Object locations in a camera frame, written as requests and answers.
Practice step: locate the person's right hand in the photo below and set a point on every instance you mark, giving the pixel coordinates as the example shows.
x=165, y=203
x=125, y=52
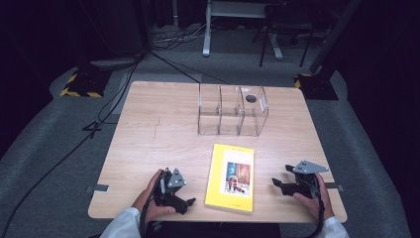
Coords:
x=322, y=205

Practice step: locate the yellow book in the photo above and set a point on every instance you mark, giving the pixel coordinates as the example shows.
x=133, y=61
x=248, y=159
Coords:
x=216, y=185

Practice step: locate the black chair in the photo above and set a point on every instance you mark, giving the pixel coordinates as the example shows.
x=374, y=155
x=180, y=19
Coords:
x=287, y=26

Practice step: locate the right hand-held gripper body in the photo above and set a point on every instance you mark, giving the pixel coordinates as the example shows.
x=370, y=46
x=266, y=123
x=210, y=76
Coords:
x=307, y=185

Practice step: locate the clear acrylic book rack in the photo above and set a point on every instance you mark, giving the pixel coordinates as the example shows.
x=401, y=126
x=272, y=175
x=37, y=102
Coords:
x=231, y=119

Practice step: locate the person's dark clothing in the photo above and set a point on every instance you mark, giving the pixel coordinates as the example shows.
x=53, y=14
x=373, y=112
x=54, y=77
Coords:
x=211, y=230

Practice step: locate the grey table edge bracket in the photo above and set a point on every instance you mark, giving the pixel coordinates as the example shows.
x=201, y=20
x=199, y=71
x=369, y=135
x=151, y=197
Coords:
x=336, y=187
x=99, y=188

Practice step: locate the person's left hand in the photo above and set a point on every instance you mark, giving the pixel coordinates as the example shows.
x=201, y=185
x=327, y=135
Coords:
x=147, y=201

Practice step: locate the yellow-black striped stand base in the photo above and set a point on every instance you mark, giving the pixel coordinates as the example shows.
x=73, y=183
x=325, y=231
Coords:
x=317, y=87
x=85, y=84

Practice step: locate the white desk frame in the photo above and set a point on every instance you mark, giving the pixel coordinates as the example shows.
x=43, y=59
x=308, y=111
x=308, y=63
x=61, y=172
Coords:
x=207, y=33

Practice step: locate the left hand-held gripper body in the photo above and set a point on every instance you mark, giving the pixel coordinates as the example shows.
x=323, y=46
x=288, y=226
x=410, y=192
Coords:
x=165, y=193

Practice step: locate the dark slanted stand post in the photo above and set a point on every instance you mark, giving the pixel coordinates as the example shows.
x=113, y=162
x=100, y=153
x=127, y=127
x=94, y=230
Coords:
x=333, y=36

